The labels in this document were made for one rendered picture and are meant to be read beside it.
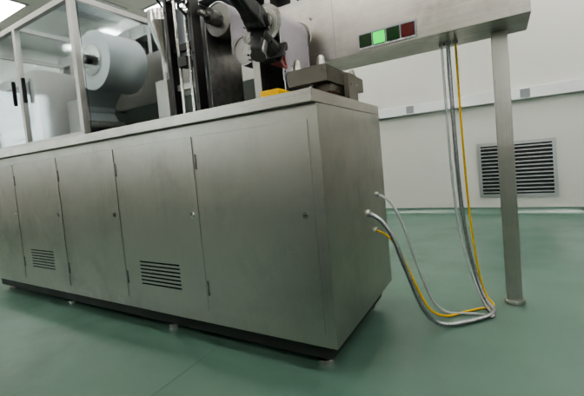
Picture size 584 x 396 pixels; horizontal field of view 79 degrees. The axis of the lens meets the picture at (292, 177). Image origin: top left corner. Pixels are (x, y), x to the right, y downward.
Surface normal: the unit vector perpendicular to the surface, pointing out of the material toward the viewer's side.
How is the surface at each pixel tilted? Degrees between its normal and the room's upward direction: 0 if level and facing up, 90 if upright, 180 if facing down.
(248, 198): 90
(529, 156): 90
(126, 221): 90
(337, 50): 90
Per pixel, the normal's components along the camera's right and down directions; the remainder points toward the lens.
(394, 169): -0.51, 0.09
